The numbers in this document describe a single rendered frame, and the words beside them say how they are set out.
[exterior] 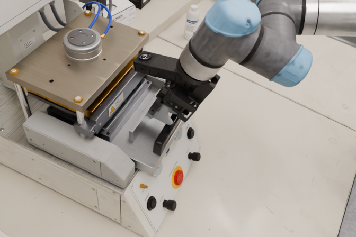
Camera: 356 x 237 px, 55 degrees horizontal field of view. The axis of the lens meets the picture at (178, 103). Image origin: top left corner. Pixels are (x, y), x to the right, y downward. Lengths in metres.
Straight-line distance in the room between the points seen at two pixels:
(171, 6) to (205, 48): 1.00
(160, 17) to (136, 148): 0.81
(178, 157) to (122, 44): 0.34
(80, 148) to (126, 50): 0.24
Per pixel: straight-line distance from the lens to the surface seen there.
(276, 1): 0.68
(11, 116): 0.92
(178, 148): 0.93
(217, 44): 0.55
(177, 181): 0.93
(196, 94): 0.66
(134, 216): 0.82
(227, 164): 1.04
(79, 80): 0.71
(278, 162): 1.10
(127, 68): 0.81
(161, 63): 0.67
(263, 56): 0.56
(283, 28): 0.61
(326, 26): 0.69
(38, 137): 0.80
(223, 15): 0.52
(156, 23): 1.43
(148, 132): 0.79
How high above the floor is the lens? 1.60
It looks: 47 degrees down
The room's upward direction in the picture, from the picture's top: 9 degrees clockwise
